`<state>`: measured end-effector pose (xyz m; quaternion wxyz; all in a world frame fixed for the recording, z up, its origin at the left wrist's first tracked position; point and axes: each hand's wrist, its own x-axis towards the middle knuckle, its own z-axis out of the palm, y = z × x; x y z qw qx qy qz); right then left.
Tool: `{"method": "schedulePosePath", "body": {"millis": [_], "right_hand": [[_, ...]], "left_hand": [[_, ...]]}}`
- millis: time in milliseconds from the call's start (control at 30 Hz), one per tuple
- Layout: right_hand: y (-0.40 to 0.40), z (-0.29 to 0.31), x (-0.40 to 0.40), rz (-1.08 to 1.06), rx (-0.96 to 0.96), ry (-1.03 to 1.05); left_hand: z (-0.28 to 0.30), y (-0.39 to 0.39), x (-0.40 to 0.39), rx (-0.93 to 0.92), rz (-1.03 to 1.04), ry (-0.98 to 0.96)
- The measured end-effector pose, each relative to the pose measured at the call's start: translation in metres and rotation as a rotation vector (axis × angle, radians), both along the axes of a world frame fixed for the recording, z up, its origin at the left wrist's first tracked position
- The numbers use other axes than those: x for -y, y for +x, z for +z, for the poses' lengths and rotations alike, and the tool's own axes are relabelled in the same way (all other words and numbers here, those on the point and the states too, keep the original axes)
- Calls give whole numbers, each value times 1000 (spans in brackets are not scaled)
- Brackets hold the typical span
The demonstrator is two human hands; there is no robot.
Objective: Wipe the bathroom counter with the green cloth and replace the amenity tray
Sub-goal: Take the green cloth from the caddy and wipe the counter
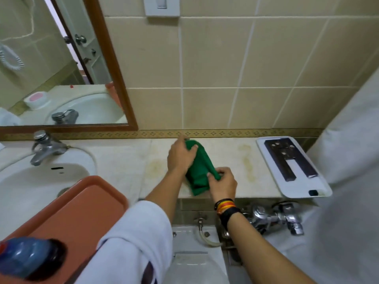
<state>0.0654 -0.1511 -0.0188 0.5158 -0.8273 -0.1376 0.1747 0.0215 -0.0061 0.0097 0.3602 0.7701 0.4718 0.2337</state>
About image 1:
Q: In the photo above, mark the person's right hand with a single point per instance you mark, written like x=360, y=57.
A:
x=223, y=186

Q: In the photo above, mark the person's left hand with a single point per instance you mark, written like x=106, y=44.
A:
x=177, y=156

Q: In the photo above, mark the person's right thumb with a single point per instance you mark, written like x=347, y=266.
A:
x=212, y=176

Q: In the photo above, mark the person's left thumb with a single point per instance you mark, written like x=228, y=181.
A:
x=192, y=148

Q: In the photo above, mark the green cloth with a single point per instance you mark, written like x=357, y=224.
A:
x=200, y=171

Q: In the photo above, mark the person's right forearm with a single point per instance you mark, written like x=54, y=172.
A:
x=260, y=254

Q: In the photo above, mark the person's left forearm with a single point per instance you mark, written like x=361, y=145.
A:
x=165, y=192

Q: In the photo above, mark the thin black wristband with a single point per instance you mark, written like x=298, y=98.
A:
x=222, y=201

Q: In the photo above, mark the small chrome angle valve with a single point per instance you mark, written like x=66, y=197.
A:
x=201, y=220

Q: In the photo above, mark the chrome flush valve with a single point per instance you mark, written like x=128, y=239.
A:
x=275, y=217

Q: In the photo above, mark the white rectangular tray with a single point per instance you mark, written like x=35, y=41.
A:
x=296, y=186

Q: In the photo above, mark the white toilet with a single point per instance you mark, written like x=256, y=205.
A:
x=195, y=263

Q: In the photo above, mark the small dark cap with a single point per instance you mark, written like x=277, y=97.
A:
x=313, y=192

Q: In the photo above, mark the white towel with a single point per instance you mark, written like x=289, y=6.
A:
x=133, y=242

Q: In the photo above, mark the orange plastic tray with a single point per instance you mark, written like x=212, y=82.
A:
x=80, y=215

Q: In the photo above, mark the white curtain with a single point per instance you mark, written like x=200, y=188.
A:
x=346, y=174

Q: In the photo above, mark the chrome sink faucet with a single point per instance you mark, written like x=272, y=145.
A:
x=44, y=149

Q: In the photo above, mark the brown wood framed mirror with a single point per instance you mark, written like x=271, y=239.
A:
x=59, y=56

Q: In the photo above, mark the white sink basin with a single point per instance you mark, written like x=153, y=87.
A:
x=26, y=186

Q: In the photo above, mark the blue bottle with black cap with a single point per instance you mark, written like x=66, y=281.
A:
x=26, y=258

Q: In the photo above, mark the black metal bracket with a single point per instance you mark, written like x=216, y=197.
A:
x=281, y=153

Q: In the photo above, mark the grey wall fixture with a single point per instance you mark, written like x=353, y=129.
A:
x=161, y=7

